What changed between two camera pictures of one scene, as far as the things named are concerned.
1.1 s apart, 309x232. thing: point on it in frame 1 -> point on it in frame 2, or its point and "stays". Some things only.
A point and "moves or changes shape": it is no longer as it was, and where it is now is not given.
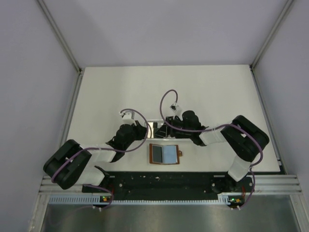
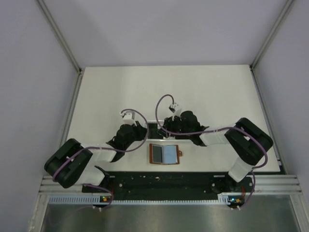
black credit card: x=157 y=154 stays
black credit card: x=161 y=132 moves or changes shape
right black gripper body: x=175 y=121 stays
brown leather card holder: x=164 y=154 stays
